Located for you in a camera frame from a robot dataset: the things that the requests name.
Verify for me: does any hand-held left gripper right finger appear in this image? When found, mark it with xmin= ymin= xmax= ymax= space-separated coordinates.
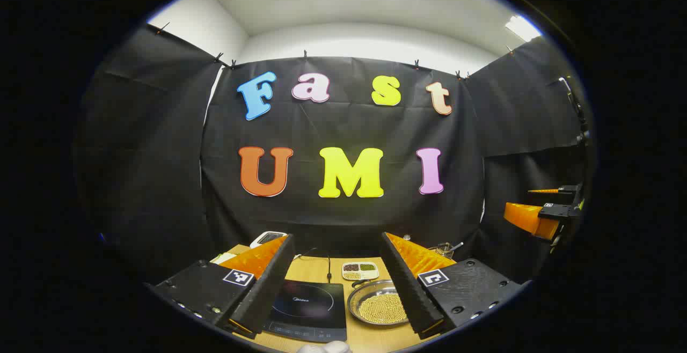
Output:
xmin=381 ymin=232 xmax=522 ymax=340

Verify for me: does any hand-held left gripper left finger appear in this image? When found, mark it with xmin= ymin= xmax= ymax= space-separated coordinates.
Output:
xmin=146 ymin=233 xmax=296 ymax=337

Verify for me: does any pile of soybeans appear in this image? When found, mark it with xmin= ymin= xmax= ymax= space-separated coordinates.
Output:
xmin=358 ymin=293 xmax=408 ymax=325

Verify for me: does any steel pot with black handle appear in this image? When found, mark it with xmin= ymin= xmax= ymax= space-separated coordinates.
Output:
xmin=347 ymin=280 xmax=411 ymax=327

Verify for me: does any black induction cooktop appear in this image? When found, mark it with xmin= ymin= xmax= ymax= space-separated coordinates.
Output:
xmin=262 ymin=279 xmax=348 ymax=343

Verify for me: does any white divided bean dish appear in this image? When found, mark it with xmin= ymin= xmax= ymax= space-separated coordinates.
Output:
xmin=342 ymin=262 xmax=379 ymax=281

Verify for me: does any white toaster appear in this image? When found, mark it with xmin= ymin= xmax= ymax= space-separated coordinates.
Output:
xmin=250 ymin=231 xmax=288 ymax=249

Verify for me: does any black stand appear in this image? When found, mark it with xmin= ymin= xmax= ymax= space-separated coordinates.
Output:
xmin=558 ymin=77 xmax=591 ymax=147

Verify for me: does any black backdrop cloth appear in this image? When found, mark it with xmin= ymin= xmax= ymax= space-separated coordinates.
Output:
xmin=75 ymin=23 xmax=591 ymax=289

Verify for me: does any ceiling light panel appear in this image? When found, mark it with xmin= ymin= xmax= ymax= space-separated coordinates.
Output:
xmin=505 ymin=15 xmax=543 ymax=42

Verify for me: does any metal wire basket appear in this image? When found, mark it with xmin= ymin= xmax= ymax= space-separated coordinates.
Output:
xmin=429 ymin=242 xmax=456 ymax=260

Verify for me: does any black power cable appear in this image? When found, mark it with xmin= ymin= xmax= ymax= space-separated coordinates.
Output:
xmin=298 ymin=247 xmax=333 ymax=283

